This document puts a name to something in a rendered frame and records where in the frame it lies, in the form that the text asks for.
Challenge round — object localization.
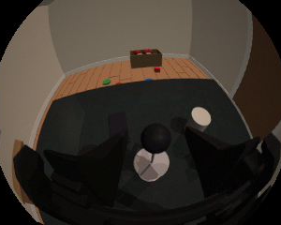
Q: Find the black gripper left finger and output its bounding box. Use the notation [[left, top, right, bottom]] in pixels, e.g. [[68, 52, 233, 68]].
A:
[[43, 128, 128, 207]]

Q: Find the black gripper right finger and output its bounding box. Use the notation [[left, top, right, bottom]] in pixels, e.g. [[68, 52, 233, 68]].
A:
[[185, 127, 260, 199]]

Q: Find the white cylinder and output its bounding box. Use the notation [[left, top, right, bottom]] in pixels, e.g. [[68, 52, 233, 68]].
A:
[[185, 108, 211, 132]]

